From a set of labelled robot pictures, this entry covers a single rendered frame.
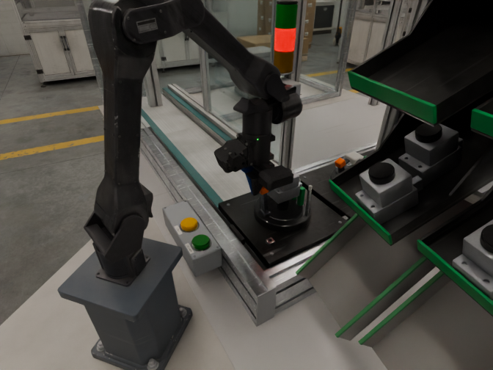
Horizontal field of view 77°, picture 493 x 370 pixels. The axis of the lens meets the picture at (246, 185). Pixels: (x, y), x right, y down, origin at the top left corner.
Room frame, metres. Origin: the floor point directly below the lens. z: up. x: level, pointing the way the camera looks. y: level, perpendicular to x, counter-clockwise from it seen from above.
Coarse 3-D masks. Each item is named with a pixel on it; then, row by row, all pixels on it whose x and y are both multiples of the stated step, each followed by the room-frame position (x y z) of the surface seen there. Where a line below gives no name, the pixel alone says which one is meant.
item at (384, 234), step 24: (408, 120) 0.44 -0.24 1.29; (456, 120) 0.45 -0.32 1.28; (384, 144) 0.43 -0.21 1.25; (480, 144) 0.39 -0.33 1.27; (360, 168) 0.41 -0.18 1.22; (456, 168) 0.36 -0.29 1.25; (480, 168) 0.32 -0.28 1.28; (336, 192) 0.39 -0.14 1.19; (432, 192) 0.34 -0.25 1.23; (456, 192) 0.31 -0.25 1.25; (360, 216) 0.33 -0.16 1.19; (408, 216) 0.31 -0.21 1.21; (432, 216) 0.30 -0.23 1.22; (384, 240) 0.29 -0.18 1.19
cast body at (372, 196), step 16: (384, 160) 0.35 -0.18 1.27; (368, 176) 0.33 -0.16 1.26; (384, 176) 0.32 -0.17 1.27; (400, 176) 0.32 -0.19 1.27; (416, 176) 0.35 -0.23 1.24; (368, 192) 0.33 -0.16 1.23; (384, 192) 0.30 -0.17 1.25; (400, 192) 0.31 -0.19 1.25; (416, 192) 0.32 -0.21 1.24; (368, 208) 0.32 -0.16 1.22; (384, 208) 0.31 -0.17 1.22; (400, 208) 0.32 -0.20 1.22
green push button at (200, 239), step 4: (196, 236) 0.52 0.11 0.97; (200, 236) 0.52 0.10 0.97; (204, 236) 0.52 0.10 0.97; (192, 240) 0.51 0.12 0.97; (196, 240) 0.51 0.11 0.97; (200, 240) 0.51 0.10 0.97; (204, 240) 0.51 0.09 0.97; (208, 240) 0.51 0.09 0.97; (192, 244) 0.50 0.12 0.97; (196, 244) 0.50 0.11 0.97; (200, 244) 0.50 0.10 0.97; (204, 244) 0.50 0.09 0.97; (208, 244) 0.50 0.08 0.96; (196, 248) 0.49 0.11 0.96; (200, 248) 0.49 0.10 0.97; (204, 248) 0.49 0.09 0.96
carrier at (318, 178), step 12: (348, 156) 0.86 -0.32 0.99; (360, 156) 0.86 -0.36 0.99; (324, 168) 0.82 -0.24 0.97; (336, 168) 0.77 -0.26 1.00; (312, 180) 0.76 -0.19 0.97; (324, 180) 0.76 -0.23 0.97; (312, 192) 0.71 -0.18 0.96; (324, 192) 0.70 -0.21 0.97; (336, 204) 0.64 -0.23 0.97; (348, 216) 0.60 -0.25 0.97
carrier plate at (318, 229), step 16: (224, 208) 0.63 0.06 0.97; (240, 208) 0.63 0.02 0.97; (320, 208) 0.63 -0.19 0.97; (240, 224) 0.57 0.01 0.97; (256, 224) 0.57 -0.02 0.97; (320, 224) 0.57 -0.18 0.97; (336, 224) 0.57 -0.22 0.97; (256, 240) 0.51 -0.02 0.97; (288, 240) 0.51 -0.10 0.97; (304, 240) 0.51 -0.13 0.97; (320, 240) 0.52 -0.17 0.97; (272, 256) 0.46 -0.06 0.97; (288, 256) 0.47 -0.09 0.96
